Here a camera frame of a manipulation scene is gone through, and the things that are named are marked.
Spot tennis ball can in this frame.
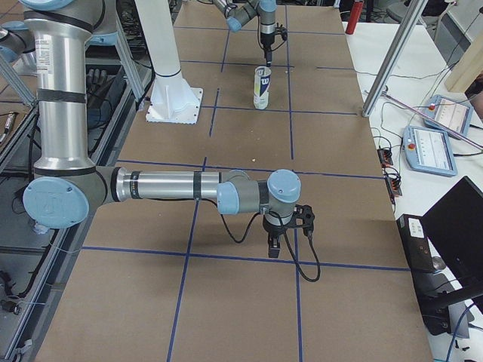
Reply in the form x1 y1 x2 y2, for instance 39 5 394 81
254 66 272 109

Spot red bottle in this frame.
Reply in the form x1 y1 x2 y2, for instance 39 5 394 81
345 0 364 35

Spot metal rod on table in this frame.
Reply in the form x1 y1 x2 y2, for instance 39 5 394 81
382 91 482 151

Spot orange terminal block lower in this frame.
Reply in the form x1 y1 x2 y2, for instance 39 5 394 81
384 173 402 199

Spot orange terminal block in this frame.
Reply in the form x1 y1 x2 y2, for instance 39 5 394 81
377 148 393 167
384 173 402 199

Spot black computer box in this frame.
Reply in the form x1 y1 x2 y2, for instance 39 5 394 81
397 214 437 273

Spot orange terminal block upper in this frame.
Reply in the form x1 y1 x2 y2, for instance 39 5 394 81
377 148 393 167

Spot near teach pendant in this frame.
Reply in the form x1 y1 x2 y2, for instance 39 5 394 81
403 125 457 177

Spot teach pendant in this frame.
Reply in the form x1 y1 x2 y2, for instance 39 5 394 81
422 94 473 136
403 125 457 177

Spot black monitor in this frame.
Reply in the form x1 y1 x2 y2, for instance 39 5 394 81
421 176 482 285

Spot far teach pendant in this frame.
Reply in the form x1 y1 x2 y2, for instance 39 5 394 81
422 94 473 136

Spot wooden beam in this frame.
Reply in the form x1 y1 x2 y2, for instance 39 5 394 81
445 0 482 93

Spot white camera pillar mount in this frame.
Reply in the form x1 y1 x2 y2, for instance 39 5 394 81
135 0 203 124

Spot aluminium frame post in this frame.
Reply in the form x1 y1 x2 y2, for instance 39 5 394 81
361 0 427 118

